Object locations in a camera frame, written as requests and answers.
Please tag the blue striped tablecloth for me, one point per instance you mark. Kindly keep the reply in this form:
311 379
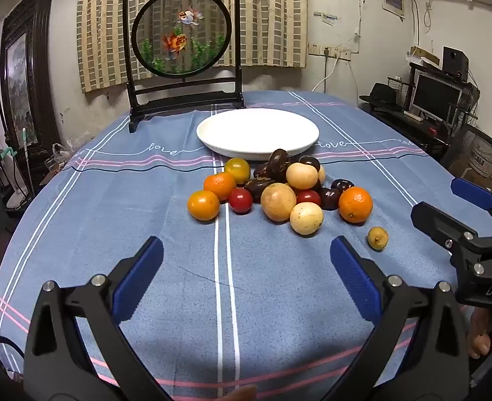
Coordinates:
104 225

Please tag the white keyboard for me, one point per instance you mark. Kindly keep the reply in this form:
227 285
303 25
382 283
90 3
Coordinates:
413 115

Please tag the tan round fruit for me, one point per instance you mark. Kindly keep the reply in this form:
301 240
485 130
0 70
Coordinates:
278 201

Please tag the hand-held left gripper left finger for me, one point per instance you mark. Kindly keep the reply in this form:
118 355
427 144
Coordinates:
141 275

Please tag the clear plastic bag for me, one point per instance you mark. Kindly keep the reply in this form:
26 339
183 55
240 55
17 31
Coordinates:
58 154

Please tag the computer monitor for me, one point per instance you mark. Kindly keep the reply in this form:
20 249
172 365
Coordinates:
434 94

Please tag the person's left hand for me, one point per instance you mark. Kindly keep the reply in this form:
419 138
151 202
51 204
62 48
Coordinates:
242 394

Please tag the black framed goldfish table screen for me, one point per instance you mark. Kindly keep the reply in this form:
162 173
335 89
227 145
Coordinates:
175 44

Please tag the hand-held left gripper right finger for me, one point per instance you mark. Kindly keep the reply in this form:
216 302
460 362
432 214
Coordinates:
354 275

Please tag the dark wooden framed picture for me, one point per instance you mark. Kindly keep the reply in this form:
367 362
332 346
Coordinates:
37 50

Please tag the person's right hand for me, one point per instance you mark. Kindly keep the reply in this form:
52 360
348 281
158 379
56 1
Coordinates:
479 332

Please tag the beige checkered curtain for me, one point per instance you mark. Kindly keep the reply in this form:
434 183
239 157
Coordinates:
271 16

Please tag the yellow cardboard box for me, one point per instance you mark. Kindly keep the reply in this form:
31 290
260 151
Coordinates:
427 54

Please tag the black speaker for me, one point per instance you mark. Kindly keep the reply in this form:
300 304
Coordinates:
455 60

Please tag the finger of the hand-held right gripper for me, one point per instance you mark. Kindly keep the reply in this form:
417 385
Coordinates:
473 194
438 223

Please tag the small round beige fruit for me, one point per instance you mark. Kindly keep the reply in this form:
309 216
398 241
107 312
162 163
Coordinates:
322 174

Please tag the heart-shaped dark purple plum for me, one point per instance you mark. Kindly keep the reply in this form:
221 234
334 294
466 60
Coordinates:
342 185

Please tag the black mesh chair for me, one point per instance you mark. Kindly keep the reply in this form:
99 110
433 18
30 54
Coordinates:
459 150

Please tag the white wall power strip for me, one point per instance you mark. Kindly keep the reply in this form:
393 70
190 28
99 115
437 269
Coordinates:
338 53

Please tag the yellow-orange tomato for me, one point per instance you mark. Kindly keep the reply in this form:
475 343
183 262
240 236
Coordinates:
203 205

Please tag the small yellow loquat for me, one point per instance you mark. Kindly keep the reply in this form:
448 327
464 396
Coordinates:
377 238

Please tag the black hat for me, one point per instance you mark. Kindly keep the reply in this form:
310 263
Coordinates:
382 94

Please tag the black computer desk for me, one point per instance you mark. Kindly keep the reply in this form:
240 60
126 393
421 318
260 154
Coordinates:
413 133

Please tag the white round plate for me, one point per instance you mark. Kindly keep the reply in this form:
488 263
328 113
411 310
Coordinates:
254 131

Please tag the white wall outlet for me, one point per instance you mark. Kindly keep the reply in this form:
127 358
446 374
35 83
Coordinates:
315 48

